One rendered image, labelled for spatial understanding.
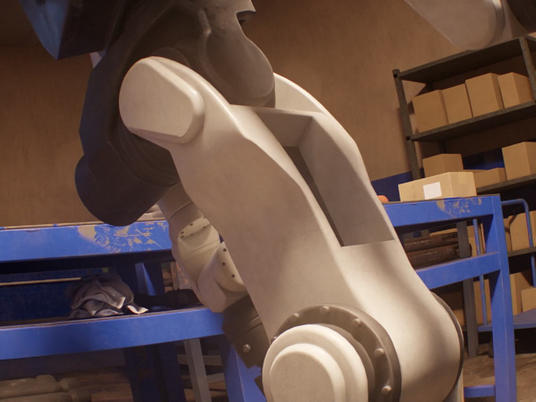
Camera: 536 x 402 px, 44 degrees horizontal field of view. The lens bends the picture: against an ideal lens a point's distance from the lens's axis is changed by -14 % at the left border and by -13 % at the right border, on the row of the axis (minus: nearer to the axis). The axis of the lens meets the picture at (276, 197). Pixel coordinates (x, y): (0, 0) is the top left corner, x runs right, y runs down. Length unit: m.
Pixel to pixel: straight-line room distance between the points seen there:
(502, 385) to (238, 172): 1.88
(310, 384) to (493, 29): 0.33
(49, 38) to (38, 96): 6.51
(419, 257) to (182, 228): 3.25
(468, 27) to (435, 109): 4.48
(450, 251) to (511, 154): 0.78
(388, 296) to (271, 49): 6.25
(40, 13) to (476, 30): 0.57
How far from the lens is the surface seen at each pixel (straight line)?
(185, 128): 0.71
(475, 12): 0.58
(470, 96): 4.88
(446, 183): 2.35
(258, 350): 0.94
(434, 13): 0.60
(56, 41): 0.90
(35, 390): 3.69
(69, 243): 1.39
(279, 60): 6.75
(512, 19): 0.59
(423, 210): 2.06
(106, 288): 1.51
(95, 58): 1.09
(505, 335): 2.41
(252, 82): 0.78
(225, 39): 0.80
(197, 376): 3.04
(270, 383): 0.64
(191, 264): 1.02
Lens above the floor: 0.71
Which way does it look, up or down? 6 degrees up
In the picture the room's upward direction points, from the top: 8 degrees counter-clockwise
